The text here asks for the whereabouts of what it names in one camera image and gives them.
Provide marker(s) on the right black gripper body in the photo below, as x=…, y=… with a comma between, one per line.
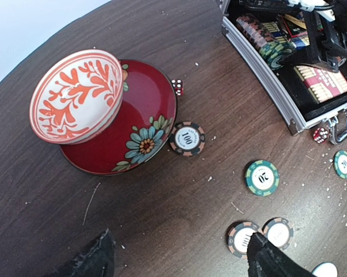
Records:
x=327, y=46

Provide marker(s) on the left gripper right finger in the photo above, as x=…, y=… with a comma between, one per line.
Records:
x=264, y=259

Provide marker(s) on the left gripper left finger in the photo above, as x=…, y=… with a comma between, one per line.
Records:
x=95, y=259

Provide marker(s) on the red playing card box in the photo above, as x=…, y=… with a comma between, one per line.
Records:
x=322, y=85

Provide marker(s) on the green 20 chip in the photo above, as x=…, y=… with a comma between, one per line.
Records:
x=262, y=178

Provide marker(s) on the black white chip right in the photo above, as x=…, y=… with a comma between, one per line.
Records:
x=279, y=232

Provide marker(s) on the black white chip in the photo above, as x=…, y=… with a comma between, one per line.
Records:
x=279, y=232
x=239, y=237

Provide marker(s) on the gold card decks in case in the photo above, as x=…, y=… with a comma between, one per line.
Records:
x=288, y=29

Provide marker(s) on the black white chip left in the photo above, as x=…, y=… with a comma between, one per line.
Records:
x=239, y=237

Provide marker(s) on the chip stack left in case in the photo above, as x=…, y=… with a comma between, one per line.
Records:
x=267, y=38

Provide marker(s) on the white dealer button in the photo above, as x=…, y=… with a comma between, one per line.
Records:
x=326, y=269

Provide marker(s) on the aluminium poker case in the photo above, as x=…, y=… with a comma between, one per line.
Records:
x=286, y=89

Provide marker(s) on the red die by case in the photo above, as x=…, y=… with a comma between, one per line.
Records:
x=320, y=135

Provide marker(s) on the black 100 chip near saucer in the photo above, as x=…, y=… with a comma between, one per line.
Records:
x=187, y=139

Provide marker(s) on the red floral saucer plate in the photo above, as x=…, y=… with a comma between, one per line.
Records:
x=140, y=129

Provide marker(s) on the red die near saucer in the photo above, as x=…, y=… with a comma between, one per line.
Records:
x=177, y=85

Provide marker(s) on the white orange patterned bowl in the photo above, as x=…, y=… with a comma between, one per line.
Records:
x=77, y=98

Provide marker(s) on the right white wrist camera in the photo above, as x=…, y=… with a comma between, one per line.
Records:
x=322, y=7

